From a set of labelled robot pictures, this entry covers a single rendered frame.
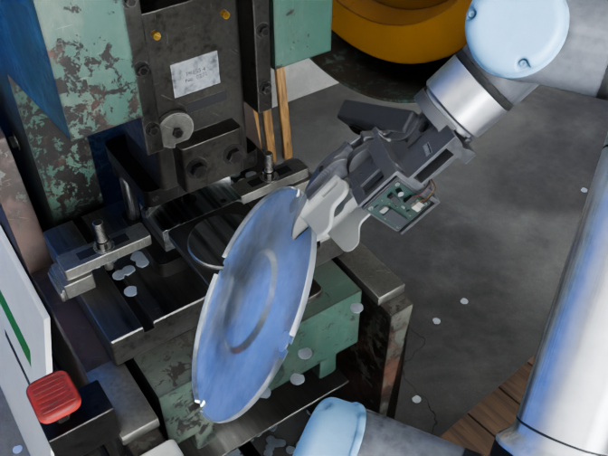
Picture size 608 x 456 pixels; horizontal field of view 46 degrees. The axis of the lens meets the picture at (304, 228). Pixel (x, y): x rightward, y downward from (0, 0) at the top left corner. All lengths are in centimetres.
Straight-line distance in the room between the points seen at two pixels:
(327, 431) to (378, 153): 27
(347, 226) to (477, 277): 147
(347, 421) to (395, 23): 72
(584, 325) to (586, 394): 5
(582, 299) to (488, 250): 175
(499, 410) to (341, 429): 94
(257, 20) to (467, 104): 39
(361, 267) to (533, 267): 107
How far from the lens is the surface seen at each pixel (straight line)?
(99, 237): 120
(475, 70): 69
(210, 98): 104
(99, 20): 87
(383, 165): 70
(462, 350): 203
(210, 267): 112
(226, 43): 102
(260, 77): 103
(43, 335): 141
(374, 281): 128
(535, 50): 57
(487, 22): 57
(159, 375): 117
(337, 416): 60
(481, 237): 235
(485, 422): 149
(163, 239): 120
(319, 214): 75
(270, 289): 81
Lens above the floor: 158
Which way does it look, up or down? 43 degrees down
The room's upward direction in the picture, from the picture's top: straight up
